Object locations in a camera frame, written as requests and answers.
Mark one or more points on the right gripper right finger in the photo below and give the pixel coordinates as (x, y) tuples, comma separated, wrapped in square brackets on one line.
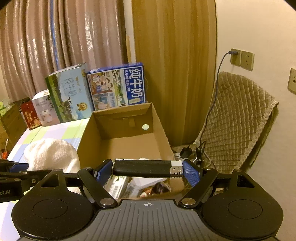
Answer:
[(201, 182)]

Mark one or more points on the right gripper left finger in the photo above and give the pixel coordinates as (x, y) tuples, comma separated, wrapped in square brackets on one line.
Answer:
[(93, 181)]

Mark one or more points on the green medicine box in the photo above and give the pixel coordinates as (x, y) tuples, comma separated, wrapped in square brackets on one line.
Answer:
[(116, 186)]

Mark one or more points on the white knitted cloth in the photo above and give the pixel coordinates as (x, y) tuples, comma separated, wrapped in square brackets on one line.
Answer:
[(52, 154)]

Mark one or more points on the dark wrapped candy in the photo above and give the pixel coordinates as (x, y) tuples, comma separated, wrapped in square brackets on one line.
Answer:
[(158, 188)]

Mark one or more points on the white medicine box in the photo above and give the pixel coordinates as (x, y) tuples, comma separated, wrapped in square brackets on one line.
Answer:
[(140, 183)]

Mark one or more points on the stacked cardboard boxes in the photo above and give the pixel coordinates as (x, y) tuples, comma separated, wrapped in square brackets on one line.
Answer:
[(12, 124)]

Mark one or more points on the red gift box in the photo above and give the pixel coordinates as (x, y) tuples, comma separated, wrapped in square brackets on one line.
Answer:
[(30, 115)]

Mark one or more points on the brown cardboard box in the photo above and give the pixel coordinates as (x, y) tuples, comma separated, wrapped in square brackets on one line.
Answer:
[(131, 132)]

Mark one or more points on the checkered tablecloth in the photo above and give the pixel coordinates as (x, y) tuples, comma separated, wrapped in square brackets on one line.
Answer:
[(71, 132)]

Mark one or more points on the white appliance box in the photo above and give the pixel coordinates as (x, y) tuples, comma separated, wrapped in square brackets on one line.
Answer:
[(45, 109)]

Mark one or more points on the quilted brown chair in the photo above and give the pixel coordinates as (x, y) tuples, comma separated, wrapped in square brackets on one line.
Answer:
[(237, 126)]

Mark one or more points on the green milk carton box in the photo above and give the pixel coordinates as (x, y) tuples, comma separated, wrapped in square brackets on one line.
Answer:
[(70, 94)]

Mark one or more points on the blue milk carton box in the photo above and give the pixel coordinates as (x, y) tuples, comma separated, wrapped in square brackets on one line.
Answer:
[(117, 86)]

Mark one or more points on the brown shiny curtain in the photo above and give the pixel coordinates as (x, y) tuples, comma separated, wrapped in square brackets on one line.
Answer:
[(40, 37)]

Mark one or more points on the wooden stick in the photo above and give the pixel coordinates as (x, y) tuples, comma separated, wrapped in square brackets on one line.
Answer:
[(128, 52)]

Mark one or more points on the wooden wardrobe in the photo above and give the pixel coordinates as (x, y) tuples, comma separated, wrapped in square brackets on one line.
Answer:
[(176, 42)]

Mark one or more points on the wall power socket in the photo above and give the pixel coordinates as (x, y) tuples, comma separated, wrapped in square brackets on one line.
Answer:
[(235, 58)]

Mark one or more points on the wall switch plate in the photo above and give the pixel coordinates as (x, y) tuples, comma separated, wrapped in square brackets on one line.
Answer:
[(292, 81)]

